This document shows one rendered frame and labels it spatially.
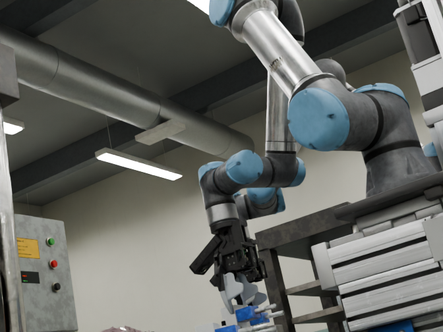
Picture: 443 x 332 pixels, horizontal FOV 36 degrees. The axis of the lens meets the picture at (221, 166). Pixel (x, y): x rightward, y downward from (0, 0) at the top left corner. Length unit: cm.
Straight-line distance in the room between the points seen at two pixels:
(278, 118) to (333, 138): 38
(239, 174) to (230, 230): 15
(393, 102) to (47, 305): 143
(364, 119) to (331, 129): 8
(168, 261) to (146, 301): 67
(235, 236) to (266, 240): 437
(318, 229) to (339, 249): 442
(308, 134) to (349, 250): 24
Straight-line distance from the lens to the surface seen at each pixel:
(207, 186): 163
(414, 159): 135
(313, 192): 875
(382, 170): 134
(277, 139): 163
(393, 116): 137
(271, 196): 181
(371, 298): 133
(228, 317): 159
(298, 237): 584
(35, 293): 235
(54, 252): 246
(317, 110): 127
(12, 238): 215
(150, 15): 668
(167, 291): 972
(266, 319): 190
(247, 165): 154
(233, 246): 158
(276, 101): 163
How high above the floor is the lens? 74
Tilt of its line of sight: 19 degrees up
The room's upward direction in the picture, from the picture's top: 13 degrees counter-clockwise
